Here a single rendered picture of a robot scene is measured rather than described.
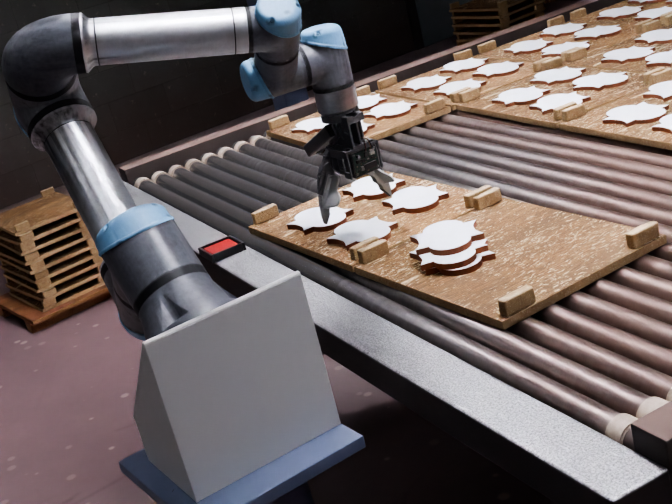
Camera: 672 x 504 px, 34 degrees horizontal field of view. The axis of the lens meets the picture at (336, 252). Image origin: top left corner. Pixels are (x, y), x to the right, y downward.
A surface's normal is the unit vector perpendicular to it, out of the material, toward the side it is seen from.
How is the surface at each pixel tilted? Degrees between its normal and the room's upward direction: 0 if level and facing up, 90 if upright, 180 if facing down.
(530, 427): 0
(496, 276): 0
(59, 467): 0
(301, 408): 90
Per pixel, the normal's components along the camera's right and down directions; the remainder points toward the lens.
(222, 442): 0.53, 0.18
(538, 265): -0.23, -0.91
